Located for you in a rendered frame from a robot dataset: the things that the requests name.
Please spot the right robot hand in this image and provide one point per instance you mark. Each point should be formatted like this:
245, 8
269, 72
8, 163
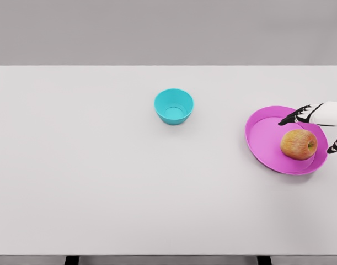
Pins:
326, 114

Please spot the red yellow apple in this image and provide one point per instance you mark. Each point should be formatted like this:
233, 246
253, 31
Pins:
298, 144

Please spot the pink plate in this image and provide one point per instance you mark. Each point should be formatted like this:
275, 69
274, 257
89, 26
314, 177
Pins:
264, 138

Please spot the blue bowl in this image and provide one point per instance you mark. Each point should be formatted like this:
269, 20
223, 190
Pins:
173, 107

